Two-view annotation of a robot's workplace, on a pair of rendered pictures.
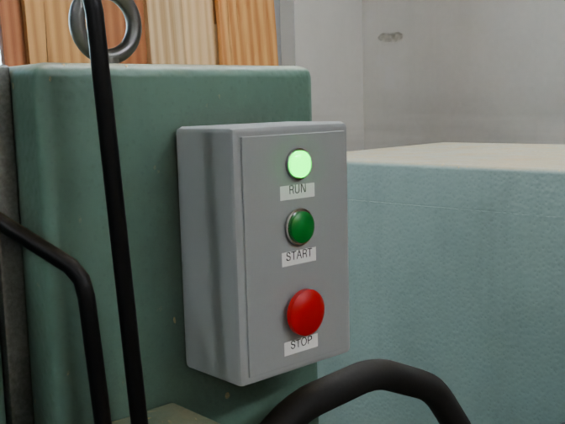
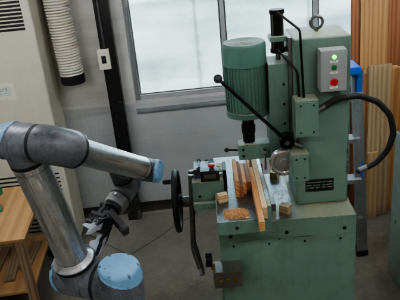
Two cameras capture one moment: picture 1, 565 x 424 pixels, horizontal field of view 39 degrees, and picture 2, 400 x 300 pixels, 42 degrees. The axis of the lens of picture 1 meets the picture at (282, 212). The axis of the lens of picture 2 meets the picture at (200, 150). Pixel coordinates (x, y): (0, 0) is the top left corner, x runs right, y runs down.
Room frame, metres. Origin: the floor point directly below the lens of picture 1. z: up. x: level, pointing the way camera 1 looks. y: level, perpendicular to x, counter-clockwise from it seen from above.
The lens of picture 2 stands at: (-1.23, -0.96, 1.97)
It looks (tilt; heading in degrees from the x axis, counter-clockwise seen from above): 24 degrees down; 44
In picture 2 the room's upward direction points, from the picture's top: 6 degrees counter-clockwise
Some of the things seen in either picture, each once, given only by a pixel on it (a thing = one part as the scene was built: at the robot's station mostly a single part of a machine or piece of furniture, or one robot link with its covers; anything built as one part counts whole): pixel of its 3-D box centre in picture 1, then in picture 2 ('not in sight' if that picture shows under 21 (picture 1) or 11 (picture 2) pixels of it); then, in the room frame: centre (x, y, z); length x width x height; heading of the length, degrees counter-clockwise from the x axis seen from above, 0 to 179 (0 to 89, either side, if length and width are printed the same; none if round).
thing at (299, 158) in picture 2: not in sight; (298, 163); (0.43, 0.10, 1.02); 0.09 x 0.07 x 0.12; 42
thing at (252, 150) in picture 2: not in sight; (254, 150); (0.43, 0.33, 1.03); 0.14 x 0.07 x 0.09; 132
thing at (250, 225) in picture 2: not in sight; (228, 191); (0.30, 0.38, 0.87); 0.61 x 0.30 x 0.06; 42
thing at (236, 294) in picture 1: (266, 244); (331, 69); (0.53, 0.01, 1.40); 0.10 x 0.06 x 0.16; 132
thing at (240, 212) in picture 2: not in sight; (236, 212); (0.13, 0.20, 0.91); 0.10 x 0.07 x 0.02; 132
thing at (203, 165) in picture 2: not in sight; (206, 169); (0.24, 0.44, 0.99); 0.13 x 0.11 x 0.06; 42
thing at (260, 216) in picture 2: not in sight; (253, 184); (0.33, 0.26, 0.92); 0.66 x 0.02 x 0.04; 42
